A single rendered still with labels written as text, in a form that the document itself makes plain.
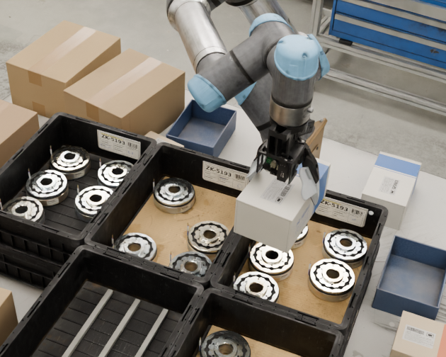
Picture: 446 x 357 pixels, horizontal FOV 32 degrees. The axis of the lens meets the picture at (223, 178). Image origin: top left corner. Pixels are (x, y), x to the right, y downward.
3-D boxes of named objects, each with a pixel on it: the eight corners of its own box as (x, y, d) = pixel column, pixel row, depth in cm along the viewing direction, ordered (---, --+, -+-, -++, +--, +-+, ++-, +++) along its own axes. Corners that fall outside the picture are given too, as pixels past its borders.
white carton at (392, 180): (374, 175, 227) (380, 151, 221) (415, 186, 224) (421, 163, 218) (356, 217, 213) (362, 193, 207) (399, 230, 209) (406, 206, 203)
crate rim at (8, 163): (58, 117, 207) (57, 110, 205) (159, 147, 199) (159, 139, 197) (-33, 210, 178) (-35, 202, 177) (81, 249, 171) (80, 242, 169)
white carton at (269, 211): (275, 176, 170) (278, 144, 164) (325, 195, 166) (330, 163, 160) (233, 231, 156) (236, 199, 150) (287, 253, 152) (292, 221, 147)
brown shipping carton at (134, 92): (130, 89, 254) (129, 47, 244) (185, 114, 245) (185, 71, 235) (67, 134, 235) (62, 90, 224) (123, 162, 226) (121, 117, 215)
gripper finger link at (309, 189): (305, 218, 151) (284, 180, 148) (316, 200, 155) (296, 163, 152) (318, 217, 149) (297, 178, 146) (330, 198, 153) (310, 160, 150)
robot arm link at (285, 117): (281, 81, 143) (321, 93, 141) (279, 100, 146) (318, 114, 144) (263, 100, 138) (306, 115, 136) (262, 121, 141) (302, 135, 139)
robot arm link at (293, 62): (310, 27, 137) (328, 53, 130) (303, 80, 144) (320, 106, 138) (267, 32, 135) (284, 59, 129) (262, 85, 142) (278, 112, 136)
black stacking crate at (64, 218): (61, 146, 213) (57, 112, 205) (158, 176, 205) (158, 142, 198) (-26, 239, 185) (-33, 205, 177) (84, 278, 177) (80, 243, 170)
